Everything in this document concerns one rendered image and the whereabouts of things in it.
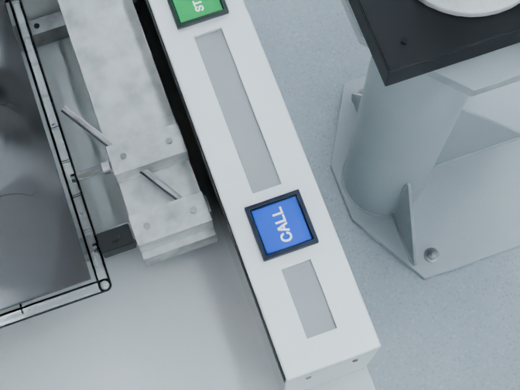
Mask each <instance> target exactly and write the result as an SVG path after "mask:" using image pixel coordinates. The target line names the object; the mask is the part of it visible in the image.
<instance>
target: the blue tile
mask: <svg viewBox="0 0 520 390"><path fill-rule="evenodd" d="M251 215H252V218H253V221H254V222H255V226H256V228H257V231H258V235H259V237H260V239H261V242H262V245H263V248H264V249H265V253H266V255H270V254H272V253H275V252H278V251H281V250H284V249H286V248H290V247H292V246H295V245H299V244H301V243H303V242H306V241H310V240H312V237H311V234H310V231H309V229H308V227H307V225H306V221H305V219H304V216H303V213H302V211H301V209H300V206H299V203H298V201H297V199H296V197H290V198H289V199H286V200H282V201H279V202H277V203H274V204H270V205H268V206H266V207H262V208H259V209H257V210H253V211H252V212H251Z"/></svg>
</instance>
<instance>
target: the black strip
mask: <svg viewBox="0 0 520 390"><path fill-rule="evenodd" d="M145 1H146V4H147V6H148V8H149V12H150V14H151V17H152V20H153V22H154V25H155V28H156V31H157V33H158V36H159V39H160V42H161V44H162V47H163V50H164V53H165V55H166V59H167V61H168V64H169V67H170V69H171V72H172V74H173V78H174V80H175V83H176V86H177V89H178V91H179V93H180V97H181V100H182V102H183V106H184V108H185V110H186V114H187V117H188V118H189V121H190V125H191V127H192V129H193V133H194V135H195V138H196V140H197V144H198V146H199V149H200V152H201V155H202V157H203V160H204V163H205V166H206V168H207V171H208V174H209V177H210V180H211V182H212V185H213V188H214V191H215V193H216V196H217V199H218V202H219V204H220V206H221V210H222V213H223V215H224V219H225V221H226V223H227V227H228V230H229V231H230V234H231V238H232V240H233V242H234V246H235V249H236V251H237V253H238V257H239V259H240V262H241V266H242V268H243V270H244V273H245V276H246V279H247V281H248V284H249V287H250V290H251V293H252V295H253V298H254V301H255V304H256V306H257V309H258V312H259V315H260V317H261V319H262V323H263V326H264V328H265V332H266V334H267V337H268V339H269V343H270V345H271V347H272V351H273V354H274V355H275V359H276V362H277V364H278V366H279V370H280V372H281V375H282V379H283V381H284V382H286V377H285V375H284V372H283V370H282V366H281V364H280V362H279V358H278V355H277V353H276V351H275V347H274V345H273V342H272V338H271V337H270V334H269V330H268V328H267V326H266V323H265V320H264V317H263V315H262V311H261V309H260V306H259V304H258V300H257V298H256V295H255V292H254V290H253V287H252V285H251V281H250V279H249V277H248V273H247V270H246V268H245V264H244V262H243V260H242V257H241V253H240V251H239V249H238V245H237V243H236V240H235V238H234V235H233V232H232V230H231V226H230V224H229V221H228V218H227V215H226V213H225V210H224V207H223V204H222V202H221V199H220V196H219V193H218V192H217V188H216V185H215V183H214V179H213V177H212V175H211V172H210V168H209V166H208V164H207V160H206V158H205V155H204V151H203V150H202V147H201V144H200V141H199V139H198V136H197V133H196V130H195V128H194V125H193V122H192V119H191V117H190V113H189V111H188V108H187V106H186V102H185V100H184V98H183V94H182V91H181V90H180V86H179V84H178V81H177V79H176V75H175V73H174V70H173V67H172V64H171V62H170V59H169V56H168V53H167V51H166V48H165V45H164V42H163V39H162V37H161V34H160V32H159V28H158V26H157V24H156V20H155V17H154V15H153V13H152V9H151V7H150V4H149V0H145Z"/></svg>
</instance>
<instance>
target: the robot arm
mask: <svg viewBox="0 0 520 390"><path fill-rule="evenodd" d="M419 1H420V2H421V3H423V4H424V5H427V6H428V7H430V8H432V9H435V10H437V11H439V12H443V13H446V14H450V15H455V16H463V17H482V16H488V15H494V14H498V13H500V12H503V11H506V10H508V9H511V8H513V7H514V6H516V5H517V4H519V3H520V0H419Z"/></svg>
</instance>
